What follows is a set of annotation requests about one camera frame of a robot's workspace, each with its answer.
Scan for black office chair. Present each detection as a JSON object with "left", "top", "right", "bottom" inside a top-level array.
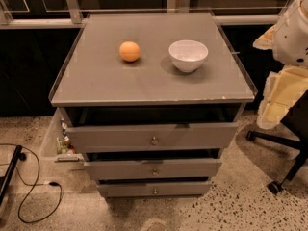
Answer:
[{"left": 245, "top": 90, "right": 308, "bottom": 195}]

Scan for clear plastic storage bin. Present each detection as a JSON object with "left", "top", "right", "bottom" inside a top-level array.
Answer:
[{"left": 39, "top": 110, "right": 83, "bottom": 163}]

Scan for black flat device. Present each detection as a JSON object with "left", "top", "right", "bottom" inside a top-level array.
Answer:
[{"left": 0, "top": 145, "right": 22, "bottom": 205}]

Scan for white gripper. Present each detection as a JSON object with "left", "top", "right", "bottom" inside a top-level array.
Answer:
[{"left": 252, "top": 25, "right": 308, "bottom": 130}]

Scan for grey drawer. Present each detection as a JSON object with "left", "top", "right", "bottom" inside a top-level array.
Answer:
[
  {"left": 61, "top": 106, "right": 238, "bottom": 153},
  {"left": 84, "top": 149, "right": 222, "bottom": 180},
  {"left": 97, "top": 178, "right": 211, "bottom": 198}
]

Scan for grey middle drawer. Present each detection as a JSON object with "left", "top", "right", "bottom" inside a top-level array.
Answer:
[{"left": 84, "top": 149, "right": 222, "bottom": 180}]

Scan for grey bottom drawer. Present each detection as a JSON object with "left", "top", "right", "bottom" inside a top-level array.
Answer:
[{"left": 97, "top": 178, "right": 211, "bottom": 198}]

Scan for black cable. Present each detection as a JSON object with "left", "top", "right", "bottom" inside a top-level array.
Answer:
[{"left": 0, "top": 143, "right": 64, "bottom": 224}]

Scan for metal window railing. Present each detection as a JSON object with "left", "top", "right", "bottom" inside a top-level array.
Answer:
[{"left": 0, "top": 0, "right": 294, "bottom": 29}]

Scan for grey top drawer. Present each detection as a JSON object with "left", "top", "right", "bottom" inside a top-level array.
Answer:
[{"left": 61, "top": 106, "right": 238, "bottom": 153}]

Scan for grey drawer cabinet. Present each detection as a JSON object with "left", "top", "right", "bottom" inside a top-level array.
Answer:
[{"left": 50, "top": 13, "right": 256, "bottom": 186}]

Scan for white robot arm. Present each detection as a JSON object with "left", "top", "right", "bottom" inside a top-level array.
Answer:
[{"left": 253, "top": 0, "right": 308, "bottom": 129}]

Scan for white bowl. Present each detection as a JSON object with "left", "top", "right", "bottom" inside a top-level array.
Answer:
[{"left": 168, "top": 39, "right": 209, "bottom": 73}]

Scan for orange ball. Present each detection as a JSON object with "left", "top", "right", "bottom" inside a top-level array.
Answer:
[{"left": 119, "top": 41, "right": 141, "bottom": 63}]

